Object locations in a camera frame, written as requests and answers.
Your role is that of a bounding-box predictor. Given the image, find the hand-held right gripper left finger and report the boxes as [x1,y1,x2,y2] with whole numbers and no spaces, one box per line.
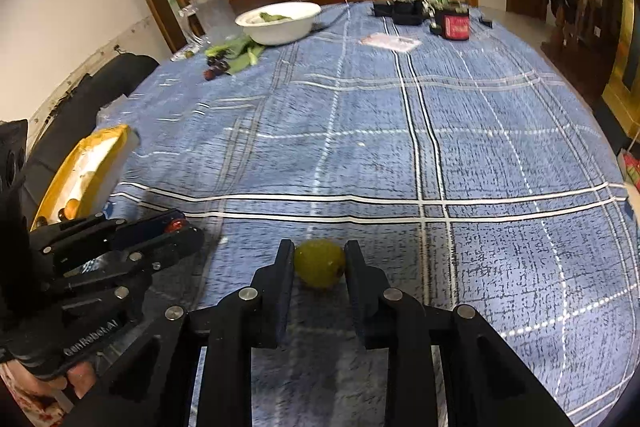
[65,238,296,427]

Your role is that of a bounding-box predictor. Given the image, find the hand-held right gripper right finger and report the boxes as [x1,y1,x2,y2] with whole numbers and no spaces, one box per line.
[344,239,576,427]

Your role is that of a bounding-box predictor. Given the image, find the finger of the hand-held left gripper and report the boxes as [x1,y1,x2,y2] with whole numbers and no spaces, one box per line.
[30,208,188,270]
[50,227,206,308]

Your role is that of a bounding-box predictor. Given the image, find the green round fruit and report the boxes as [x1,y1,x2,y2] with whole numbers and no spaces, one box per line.
[293,238,347,291]

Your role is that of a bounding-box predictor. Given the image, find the yellow tray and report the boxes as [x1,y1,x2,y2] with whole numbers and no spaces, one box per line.
[31,124,139,234]

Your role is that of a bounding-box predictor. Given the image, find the person's left hand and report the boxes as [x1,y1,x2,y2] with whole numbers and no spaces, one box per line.
[50,359,99,402]

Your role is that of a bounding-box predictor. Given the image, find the person's patterned clothing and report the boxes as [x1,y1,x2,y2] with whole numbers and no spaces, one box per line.
[0,362,67,427]

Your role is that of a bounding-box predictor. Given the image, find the black sofa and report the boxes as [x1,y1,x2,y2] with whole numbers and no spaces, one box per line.
[22,54,161,218]

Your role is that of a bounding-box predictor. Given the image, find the bunch of dark cherries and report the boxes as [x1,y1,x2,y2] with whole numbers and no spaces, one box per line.
[202,57,229,82]

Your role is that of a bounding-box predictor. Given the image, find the green vegetable leaves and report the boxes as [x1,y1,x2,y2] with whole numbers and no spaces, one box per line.
[205,34,267,76]

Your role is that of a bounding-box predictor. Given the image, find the clear glass pitcher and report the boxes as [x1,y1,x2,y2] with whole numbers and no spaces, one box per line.
[179,0,237,46]

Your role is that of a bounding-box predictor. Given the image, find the white bowl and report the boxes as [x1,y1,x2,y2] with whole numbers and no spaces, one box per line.
[235,2,322,46]

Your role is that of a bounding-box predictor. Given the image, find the white paper card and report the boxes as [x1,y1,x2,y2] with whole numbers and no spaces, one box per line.
[361,32,420,54]

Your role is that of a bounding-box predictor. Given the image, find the red label jar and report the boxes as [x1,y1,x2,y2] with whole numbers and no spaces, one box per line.
[434,0,471,42]

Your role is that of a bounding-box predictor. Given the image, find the black electronic device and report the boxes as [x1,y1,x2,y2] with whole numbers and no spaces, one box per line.
[372,0,431,26]

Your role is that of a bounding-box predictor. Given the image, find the gold framed panel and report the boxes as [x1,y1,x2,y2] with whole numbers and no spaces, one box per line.
[602,0,640,138]

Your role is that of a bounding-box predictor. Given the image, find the wooden stair railing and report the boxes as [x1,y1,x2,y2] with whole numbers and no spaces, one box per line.
[570,0,624,84]

